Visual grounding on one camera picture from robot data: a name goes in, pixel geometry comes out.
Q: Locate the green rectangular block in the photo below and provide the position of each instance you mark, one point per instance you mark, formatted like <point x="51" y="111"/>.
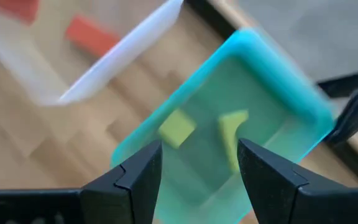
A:
<point x="230" y="137"/>

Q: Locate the clear plastic bin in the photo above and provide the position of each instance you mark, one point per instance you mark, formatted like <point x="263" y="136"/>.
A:
<point x="120" y="56"/>

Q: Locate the teal plastic bin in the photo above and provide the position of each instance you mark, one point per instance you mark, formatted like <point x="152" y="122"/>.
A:
<point x="259" y="87"/>

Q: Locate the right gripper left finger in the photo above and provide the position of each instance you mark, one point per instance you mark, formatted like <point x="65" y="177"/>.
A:
<point x="135" y="186"/>

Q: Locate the small green cube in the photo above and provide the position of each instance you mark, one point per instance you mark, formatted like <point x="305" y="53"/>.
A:
<point x="176" y="128"/>

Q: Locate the orange rectangular block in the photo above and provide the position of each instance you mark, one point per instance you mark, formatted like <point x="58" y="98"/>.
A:
<point x="89" y="34"/>
<point x="14" y="9"/>

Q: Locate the black clamp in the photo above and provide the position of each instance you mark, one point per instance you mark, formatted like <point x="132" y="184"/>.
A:
<point x="353" y="112"/>

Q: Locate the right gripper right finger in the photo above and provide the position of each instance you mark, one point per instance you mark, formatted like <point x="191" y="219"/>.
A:
<point x="275" y="193"/>

